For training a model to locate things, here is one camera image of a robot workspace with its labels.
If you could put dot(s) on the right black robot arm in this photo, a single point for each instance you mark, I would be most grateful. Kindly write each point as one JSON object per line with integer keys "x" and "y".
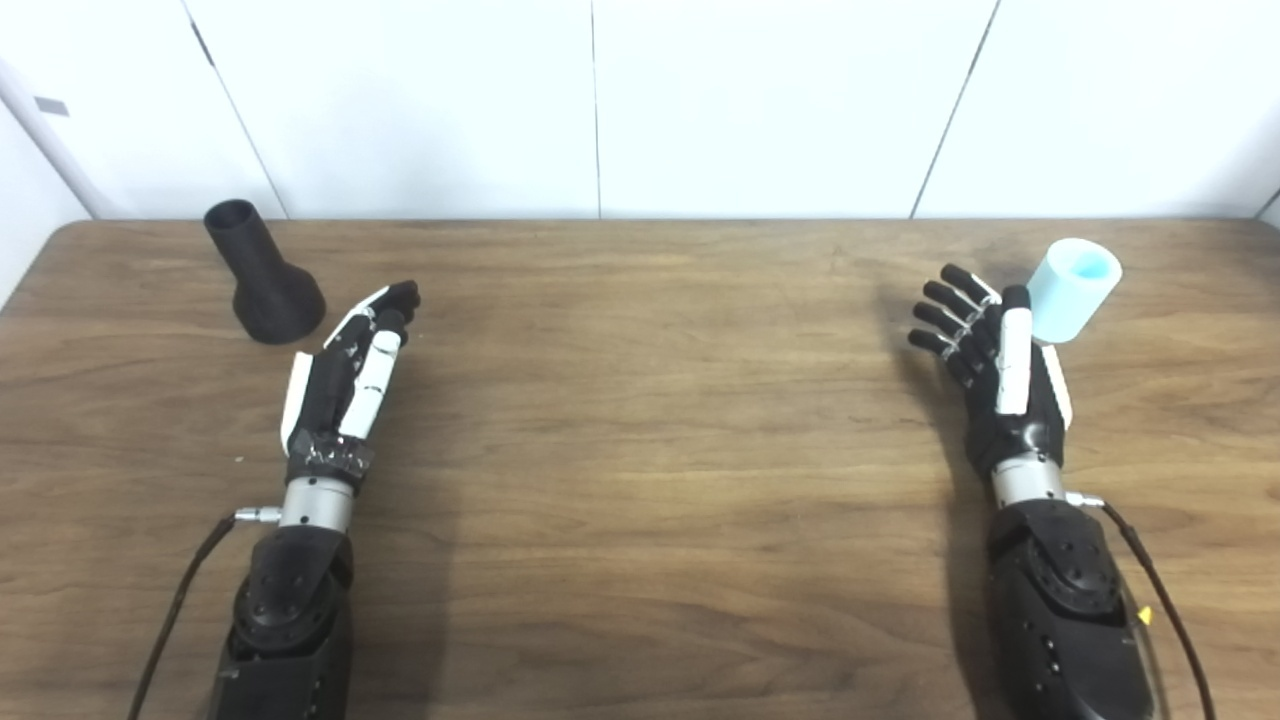
{"x": 1060, "y": 600}

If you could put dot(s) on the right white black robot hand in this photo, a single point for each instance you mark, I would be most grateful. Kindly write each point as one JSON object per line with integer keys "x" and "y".
{"x": 1010, "y": 420}

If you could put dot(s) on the black funnel-shaped nozzle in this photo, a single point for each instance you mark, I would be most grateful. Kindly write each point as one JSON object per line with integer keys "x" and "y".
{"x": 265, "y": 290}

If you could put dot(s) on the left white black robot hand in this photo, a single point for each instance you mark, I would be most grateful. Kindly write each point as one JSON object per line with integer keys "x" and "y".
{"x": 325, "y": 400}

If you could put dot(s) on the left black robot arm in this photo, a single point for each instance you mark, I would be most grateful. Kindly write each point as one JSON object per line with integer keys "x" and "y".
{"x": 290, "y": 600}

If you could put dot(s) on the light blue cup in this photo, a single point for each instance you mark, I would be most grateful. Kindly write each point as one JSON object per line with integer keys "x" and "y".
{"x": 1070, "y": 295}

